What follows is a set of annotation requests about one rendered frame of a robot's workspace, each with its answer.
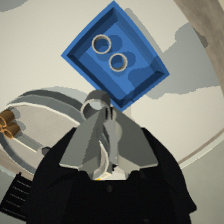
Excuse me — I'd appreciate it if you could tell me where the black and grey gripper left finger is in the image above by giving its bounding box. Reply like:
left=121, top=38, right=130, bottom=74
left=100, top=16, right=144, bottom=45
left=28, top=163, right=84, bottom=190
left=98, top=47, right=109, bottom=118
left=20, top=106, right=108, bottom=215

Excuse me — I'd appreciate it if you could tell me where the grey metal bushing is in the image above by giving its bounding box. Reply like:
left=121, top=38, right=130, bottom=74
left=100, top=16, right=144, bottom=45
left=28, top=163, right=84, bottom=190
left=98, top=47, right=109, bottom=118
left=92, top=34, right=111, bottom=54
left=81, top=89, right=111, bottom=123
left=109, top=53, right=127, bottom=72

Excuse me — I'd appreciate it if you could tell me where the blue crate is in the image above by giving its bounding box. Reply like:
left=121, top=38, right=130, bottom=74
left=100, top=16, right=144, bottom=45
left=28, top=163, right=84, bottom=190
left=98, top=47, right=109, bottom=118
left=61, top=1, right=170, bottom=112

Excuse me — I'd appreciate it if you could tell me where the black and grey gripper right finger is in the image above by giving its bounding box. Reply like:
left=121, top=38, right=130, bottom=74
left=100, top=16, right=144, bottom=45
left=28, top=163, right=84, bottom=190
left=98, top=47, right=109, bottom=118
left=111, top=106, right=197, bottom=214

